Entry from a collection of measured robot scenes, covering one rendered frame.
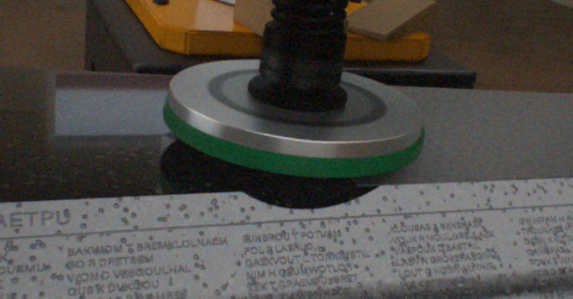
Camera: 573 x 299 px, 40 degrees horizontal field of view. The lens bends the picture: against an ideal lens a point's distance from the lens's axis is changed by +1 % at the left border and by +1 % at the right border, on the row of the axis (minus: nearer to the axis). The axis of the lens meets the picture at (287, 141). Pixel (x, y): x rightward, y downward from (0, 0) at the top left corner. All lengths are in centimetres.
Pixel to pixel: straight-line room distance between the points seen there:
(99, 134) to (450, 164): 30
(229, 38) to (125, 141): 62
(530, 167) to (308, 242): 24
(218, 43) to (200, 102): 64
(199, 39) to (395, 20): 36
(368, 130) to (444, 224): 10
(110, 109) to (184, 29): 53
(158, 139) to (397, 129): 20
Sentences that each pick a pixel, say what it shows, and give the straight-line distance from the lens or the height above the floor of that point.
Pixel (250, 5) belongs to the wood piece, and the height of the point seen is 82.
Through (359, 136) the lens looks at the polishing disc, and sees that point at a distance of 58.
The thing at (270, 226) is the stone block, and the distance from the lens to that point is 58.
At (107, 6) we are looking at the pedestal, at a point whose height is 74.
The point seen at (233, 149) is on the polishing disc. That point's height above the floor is 85.
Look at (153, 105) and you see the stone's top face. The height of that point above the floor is 82.
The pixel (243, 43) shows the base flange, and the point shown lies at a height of 76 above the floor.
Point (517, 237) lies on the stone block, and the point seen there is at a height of 79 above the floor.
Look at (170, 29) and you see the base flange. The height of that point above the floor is 77.
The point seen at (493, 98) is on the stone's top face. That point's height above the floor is 82.
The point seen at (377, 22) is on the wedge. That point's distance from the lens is 138.
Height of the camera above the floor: 106
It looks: 21 degrees down
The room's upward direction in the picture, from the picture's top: 8 degrees clockwise
